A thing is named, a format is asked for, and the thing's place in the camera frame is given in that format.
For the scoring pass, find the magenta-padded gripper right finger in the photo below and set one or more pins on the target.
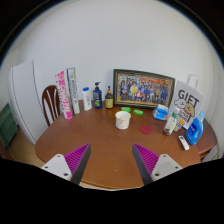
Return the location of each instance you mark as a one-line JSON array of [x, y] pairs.
[[150, 164]]

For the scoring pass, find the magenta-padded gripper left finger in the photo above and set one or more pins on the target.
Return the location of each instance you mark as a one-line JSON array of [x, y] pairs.
[[74, 162]]

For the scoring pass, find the flat round red coaster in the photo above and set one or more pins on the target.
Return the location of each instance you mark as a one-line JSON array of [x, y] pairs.
[[146, 129]]

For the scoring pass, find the white remote control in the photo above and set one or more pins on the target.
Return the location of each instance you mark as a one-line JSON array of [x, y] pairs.
[[183, 142]]

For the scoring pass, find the white paper cup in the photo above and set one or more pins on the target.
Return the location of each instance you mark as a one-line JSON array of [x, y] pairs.
[[122, 120]]

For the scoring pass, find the blue tissue pack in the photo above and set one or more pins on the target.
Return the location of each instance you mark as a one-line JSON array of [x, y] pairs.
[[161, 113]]

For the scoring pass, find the small green packet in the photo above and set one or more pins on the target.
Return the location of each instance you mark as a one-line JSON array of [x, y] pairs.
[[126, 109], [138, 112]]

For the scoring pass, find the blue liquid bottle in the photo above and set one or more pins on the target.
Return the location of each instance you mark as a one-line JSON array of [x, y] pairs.
[[194, 129]]

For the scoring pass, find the brown wooden chair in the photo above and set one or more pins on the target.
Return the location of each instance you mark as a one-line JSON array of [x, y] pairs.
[[51, 104]]

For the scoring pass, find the white plastic bottle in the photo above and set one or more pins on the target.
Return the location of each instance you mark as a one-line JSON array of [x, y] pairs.
[[87, 99]]

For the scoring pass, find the pink white long box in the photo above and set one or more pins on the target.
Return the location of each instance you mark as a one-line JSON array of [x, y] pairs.
[[64, 95]]

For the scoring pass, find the dark blue pump bottle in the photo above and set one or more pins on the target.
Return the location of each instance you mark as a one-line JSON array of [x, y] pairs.
[[97, 96]]

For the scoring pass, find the white gift paper bag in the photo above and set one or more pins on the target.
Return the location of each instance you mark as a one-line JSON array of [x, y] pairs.
[[186, 103]]

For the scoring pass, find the white blue long box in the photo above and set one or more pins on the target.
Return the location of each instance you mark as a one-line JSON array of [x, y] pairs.
[[73, 90]]

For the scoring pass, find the brown glass bottle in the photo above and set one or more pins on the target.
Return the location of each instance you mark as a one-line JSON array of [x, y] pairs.
[[109, 98]]

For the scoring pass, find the framed group photo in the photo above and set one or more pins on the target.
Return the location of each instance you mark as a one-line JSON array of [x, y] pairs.
[[143, 88]]

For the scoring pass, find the green crate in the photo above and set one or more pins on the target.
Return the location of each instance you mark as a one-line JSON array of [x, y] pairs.
[[6, 124]]

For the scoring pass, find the white refrigerator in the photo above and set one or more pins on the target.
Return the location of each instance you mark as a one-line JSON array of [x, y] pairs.
[[26, 100]]

